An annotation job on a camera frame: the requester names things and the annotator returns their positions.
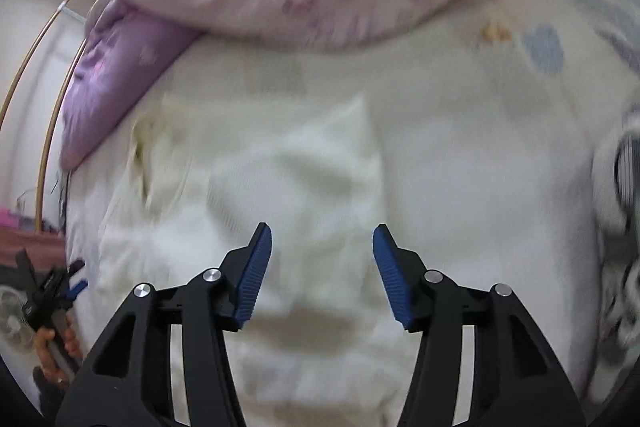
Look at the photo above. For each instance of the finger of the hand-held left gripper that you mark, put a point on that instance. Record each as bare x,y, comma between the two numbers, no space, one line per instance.
76,266
78,288

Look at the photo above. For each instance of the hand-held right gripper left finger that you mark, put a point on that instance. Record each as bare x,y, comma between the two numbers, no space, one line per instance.
254,279

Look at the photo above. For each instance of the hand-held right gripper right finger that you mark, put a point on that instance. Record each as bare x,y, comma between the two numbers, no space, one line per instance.
391,279

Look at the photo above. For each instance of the white knit garment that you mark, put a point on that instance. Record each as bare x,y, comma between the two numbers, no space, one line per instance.
300,187

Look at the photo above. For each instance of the person's left hand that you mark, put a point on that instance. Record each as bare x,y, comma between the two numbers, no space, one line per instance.
46,344

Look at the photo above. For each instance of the white electric fan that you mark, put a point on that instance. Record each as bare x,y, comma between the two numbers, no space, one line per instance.
12,317

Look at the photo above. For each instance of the pink cloth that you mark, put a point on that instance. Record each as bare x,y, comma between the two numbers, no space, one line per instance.
9,217

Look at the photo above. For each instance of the curved wooden pole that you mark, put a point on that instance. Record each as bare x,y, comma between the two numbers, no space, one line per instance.
50,127
25,62

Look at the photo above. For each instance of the purple quilt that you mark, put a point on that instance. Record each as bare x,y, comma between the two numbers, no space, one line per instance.
115,77

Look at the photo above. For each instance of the white printed bed sheet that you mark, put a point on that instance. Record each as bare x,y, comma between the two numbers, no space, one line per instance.
500,72

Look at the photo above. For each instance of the black and white patterned cloth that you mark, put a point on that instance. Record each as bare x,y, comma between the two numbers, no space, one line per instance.
622,187

